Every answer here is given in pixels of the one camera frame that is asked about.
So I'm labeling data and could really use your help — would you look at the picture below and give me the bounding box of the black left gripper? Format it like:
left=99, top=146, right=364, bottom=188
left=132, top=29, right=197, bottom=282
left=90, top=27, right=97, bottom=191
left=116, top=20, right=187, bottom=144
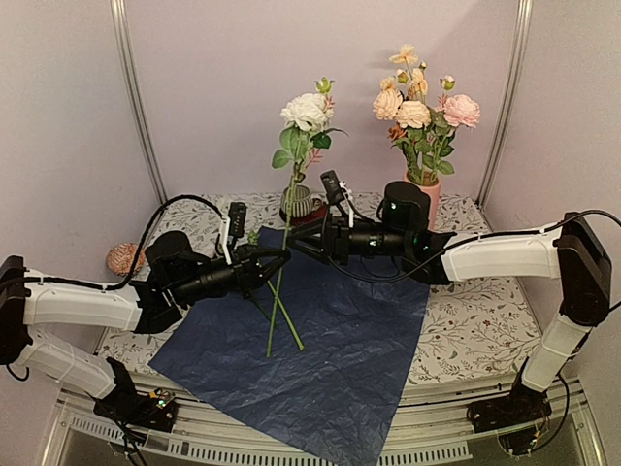
left=173, top=245, right=292, bottom=307

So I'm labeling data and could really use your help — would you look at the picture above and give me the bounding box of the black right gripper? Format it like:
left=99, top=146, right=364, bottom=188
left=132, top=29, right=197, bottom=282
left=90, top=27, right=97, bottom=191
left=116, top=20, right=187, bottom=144
left=285, top=214, right=410, bottom=266

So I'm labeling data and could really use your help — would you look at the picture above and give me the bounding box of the artificial flower bouquet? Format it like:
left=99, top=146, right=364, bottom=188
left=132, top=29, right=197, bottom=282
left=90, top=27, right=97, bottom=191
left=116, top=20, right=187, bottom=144
left=248, top=230, right=305, bottom=357

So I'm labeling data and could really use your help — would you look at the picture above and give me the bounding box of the white rose stem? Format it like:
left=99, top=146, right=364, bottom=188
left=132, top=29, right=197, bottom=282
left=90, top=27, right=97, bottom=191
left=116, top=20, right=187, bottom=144
left=265, top=76, right=350, bottom=360

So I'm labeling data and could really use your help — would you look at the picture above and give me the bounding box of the orange rose stem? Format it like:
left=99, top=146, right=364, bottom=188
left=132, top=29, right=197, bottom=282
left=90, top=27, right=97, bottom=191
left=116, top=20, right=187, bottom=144
left=388, top=123, right=414, bottom=154

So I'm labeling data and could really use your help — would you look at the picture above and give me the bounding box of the peach rose cluster stem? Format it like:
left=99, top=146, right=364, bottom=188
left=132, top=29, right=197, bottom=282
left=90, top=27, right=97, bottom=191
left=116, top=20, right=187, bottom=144
left=373, top=76, right=432, bottom=185

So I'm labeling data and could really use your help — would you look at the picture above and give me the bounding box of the pink rose stem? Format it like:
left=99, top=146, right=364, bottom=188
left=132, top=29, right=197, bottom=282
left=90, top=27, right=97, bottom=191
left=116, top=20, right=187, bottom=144
left=429, top=75, right=481, bottom=184

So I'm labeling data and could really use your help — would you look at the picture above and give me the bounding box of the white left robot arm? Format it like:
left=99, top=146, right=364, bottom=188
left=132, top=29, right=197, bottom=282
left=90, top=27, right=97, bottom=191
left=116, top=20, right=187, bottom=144
left=1, top=231, right=291, bottom=421

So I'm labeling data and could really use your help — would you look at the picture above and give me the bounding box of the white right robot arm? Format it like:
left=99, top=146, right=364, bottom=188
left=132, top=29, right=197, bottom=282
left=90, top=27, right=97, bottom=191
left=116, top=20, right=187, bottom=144
left=406, top=176, right=620, bottom=393

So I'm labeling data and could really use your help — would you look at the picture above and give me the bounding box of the pink vase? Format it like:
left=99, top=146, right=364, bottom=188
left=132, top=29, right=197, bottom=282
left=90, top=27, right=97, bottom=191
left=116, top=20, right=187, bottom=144
left=417, top=179, right=441, bottom=230

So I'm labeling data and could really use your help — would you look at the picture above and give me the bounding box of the dark red saucer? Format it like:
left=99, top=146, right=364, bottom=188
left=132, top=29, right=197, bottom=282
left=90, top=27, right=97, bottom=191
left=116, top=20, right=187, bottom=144
left=290, top=202, right=327, bottom=228

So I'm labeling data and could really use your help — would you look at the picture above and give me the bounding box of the striped ceramic cup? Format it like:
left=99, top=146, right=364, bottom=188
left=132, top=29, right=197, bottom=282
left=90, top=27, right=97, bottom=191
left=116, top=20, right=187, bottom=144
left=280, top=184, right=321, bottom=218

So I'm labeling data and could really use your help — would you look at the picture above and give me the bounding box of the floral tablecloth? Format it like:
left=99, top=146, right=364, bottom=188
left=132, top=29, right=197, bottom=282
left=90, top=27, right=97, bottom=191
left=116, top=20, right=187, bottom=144
left=97, top=193, right=540, bottom=385

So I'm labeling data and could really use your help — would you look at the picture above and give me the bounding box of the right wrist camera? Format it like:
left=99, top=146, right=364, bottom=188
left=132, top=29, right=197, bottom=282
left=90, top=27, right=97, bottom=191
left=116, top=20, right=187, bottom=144
left=320, top=170, right=346, bottom=205

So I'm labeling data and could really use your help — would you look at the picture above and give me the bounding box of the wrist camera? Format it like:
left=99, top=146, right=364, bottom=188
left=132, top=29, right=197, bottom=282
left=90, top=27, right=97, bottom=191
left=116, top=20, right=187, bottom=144
left=215, top=202, right=246, bottom=265
left=320, top=170, right=346, bottom=205

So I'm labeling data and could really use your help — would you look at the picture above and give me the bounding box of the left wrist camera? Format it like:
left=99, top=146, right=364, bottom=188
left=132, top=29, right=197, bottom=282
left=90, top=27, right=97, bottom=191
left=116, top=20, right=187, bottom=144
left=215, top=202, right=246, bottom=265

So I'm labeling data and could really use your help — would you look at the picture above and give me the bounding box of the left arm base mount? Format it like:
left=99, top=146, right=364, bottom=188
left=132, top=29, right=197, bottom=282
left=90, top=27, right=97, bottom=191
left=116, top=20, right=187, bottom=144
left=93, top=385, right=179, bottom=433

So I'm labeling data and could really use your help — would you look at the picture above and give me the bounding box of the aluminium front rail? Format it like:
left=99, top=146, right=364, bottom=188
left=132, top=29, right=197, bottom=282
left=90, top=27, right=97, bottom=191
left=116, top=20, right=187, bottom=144
left=40, top=375, right=611, bottom=465

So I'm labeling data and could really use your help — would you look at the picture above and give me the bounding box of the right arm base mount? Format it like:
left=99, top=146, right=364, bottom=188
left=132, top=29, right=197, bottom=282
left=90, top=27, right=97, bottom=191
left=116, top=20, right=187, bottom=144
left=466, top=392, right=552, bottom=456

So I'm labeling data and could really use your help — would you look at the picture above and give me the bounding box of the left aluminium frame post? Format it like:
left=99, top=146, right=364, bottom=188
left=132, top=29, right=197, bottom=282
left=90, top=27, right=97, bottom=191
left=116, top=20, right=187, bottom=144
left=110, top=0, right=168, bottom=203

